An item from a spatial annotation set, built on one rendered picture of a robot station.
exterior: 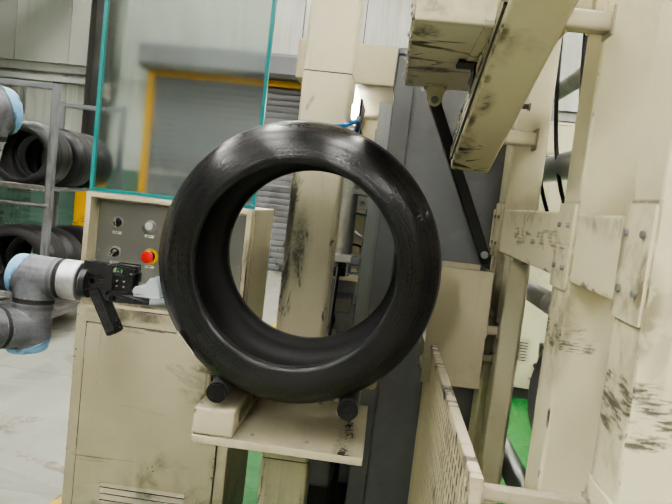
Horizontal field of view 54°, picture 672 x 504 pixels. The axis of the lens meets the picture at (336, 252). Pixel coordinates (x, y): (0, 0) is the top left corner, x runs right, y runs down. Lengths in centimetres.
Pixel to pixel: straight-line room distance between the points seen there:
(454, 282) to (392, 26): 962
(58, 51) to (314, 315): 1118
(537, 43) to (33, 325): 118
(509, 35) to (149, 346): 156
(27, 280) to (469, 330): 104
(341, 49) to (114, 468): 153
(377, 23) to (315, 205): 952
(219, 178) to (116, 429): 123
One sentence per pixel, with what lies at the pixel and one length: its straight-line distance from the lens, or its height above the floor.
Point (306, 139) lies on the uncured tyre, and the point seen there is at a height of 145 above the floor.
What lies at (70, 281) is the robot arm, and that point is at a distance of 156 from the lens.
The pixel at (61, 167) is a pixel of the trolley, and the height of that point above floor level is 133.
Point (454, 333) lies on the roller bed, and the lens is 168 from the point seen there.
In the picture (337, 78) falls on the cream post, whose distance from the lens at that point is 175.
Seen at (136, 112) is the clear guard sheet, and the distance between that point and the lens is 227.
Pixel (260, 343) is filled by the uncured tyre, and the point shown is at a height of 96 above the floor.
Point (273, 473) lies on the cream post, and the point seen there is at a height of 58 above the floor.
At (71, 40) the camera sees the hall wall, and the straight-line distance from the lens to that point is 1259.
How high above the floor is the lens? 134
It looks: 5 degrees down
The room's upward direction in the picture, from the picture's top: 7 degrees clockwise
